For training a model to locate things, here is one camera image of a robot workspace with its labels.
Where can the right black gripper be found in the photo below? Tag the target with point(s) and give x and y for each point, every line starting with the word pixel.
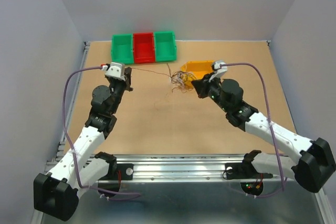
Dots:
pixel 202 85

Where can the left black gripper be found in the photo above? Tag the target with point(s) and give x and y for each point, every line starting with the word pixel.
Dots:
pixel 126 83

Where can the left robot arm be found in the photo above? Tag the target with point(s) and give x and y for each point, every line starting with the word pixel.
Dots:
pixel 57 192

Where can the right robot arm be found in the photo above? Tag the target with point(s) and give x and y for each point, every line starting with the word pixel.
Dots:
pixel 309 162

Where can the yellow bin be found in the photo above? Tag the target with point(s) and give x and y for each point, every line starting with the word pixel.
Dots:
pixel 194 70

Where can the left green bin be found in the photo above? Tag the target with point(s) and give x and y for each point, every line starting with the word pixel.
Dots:
pixel 122 48

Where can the green bin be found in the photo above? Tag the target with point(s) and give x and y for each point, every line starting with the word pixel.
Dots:
pixel 122 48
pixel 165 46

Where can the red bin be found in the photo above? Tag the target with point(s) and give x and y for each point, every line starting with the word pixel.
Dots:
pixel 143 48

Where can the right green bin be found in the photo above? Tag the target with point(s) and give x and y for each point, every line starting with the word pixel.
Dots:
pixel 165 46

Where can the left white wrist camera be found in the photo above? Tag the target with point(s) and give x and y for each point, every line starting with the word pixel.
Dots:
pixel 114 70

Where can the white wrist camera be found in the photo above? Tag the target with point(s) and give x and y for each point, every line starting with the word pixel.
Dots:
pixel 219 69
pixel 114 70

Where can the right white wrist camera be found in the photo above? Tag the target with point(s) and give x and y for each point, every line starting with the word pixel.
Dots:
pixel 219 69

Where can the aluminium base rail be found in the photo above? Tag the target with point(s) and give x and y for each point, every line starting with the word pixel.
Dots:
pixel 158 169

